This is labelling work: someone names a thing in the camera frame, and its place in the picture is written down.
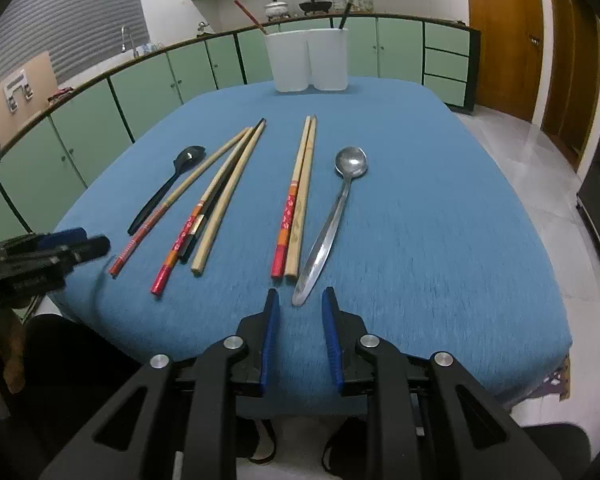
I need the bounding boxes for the plain wooden chopstick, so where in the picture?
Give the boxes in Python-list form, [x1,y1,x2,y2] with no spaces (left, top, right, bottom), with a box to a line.
[284,115,319,277]
[190,121,267,276]

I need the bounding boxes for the blue tablecloth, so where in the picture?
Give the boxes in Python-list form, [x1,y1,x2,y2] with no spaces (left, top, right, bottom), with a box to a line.
[45,76,573,416]

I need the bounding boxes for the cardboard board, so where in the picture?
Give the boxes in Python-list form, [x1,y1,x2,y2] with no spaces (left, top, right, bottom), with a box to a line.
[0,51,58,126]

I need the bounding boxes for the grey window blind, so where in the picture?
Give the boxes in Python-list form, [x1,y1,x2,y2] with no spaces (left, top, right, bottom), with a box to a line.
[0,0,148,86]

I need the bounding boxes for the black chopstick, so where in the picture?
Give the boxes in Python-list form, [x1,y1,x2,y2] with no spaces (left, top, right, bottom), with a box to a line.
[179,118,267,262]
[338,0,360,30]

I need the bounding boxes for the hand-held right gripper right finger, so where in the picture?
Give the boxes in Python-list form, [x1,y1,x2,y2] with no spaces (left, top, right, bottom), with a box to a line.
[321,286,566,480]

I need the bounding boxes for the person's left hand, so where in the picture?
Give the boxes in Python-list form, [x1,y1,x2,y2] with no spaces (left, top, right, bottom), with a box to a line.
[0,327,27,395]

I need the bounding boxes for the white twin utensil holder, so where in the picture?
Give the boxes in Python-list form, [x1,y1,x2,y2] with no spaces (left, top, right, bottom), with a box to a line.
[265,27,350,93]

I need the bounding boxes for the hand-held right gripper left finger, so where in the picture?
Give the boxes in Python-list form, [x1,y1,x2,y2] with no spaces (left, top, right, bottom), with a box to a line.
[37,288,282,480]

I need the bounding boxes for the black plastic spoon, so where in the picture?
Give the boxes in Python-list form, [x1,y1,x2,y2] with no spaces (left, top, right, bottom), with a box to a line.
[127,145,207,236]

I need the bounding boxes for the red orange patterned chopstick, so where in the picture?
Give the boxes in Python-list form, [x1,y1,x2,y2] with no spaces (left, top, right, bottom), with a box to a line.
[150,126,257,297]

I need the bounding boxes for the green lower kitchen cabinets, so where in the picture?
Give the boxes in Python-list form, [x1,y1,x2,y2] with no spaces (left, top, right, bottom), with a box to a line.
[0,14,482,261]

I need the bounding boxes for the long metal spoon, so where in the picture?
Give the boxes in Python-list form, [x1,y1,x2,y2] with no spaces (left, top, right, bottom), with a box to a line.
[291,146,368,307]

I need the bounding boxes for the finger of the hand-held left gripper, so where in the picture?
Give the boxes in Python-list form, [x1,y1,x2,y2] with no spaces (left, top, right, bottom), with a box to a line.
[2,228,88,253]
[10,235,112,281]

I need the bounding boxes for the wooden door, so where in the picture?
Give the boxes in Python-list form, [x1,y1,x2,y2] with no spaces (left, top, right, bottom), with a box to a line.
[464,0,541,123]

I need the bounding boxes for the red striped wooden chopstick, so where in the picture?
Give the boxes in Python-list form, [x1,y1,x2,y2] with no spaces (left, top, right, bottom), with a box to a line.
[108,127,252,276]

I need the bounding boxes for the white wall device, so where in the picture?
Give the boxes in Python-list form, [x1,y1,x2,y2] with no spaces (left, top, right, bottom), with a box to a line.
[2,71,33,116]

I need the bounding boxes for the red ended wooden chopstick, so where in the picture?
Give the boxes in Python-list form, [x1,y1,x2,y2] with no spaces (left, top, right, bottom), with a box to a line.
[271,115,313,279]

